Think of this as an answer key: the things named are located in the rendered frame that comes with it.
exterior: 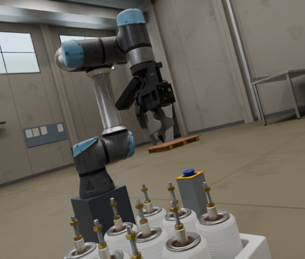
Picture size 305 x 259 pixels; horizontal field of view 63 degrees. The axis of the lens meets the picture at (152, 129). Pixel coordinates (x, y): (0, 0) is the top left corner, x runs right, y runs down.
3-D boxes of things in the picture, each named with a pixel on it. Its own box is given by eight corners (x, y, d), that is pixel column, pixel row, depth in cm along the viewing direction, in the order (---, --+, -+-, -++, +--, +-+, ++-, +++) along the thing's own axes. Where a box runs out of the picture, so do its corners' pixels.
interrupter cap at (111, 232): (132, 232, 65) (131, 229, 66) (104, 239, 65) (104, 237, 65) (133, 222, 73) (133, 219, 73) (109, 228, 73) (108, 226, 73)
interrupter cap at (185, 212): (174, 224, 63) (173, 221, 63) (160, 218, 70) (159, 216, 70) (197, 213, 67) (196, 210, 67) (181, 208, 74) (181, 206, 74)
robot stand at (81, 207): (87, 265, 108) (70, 199, 108) (121, 245, 120) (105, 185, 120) (107, 277, 94) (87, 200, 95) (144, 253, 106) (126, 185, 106)
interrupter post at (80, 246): (74, 254, 61) (71, 241, 61) (82, 249, 63) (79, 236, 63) (81, 255, 59) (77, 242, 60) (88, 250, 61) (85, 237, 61)
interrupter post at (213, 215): (216, 221, 58) (213, 208, 58) (208, 221, 60) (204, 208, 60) (220, 217, 60) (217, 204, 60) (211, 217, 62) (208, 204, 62)
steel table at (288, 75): (331, 105, 619) (320, 62, 620) (301, 118, 481) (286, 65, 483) (297, 112, 680) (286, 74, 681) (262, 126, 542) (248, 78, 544)
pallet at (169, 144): (168, 150, 553) (166, 145, 553) (144, 154, 620) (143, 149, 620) (202, 139, 634) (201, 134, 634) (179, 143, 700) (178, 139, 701)
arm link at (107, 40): (94, 46, 80) (101, 30, 70) (127, 42, 84) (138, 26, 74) (101, 70, 80) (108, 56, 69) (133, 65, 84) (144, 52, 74)
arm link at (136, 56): (120, 56, 68) (140, 58, 74) (124, 73, 68) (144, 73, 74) (139, 45, 63) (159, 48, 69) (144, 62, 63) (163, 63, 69)
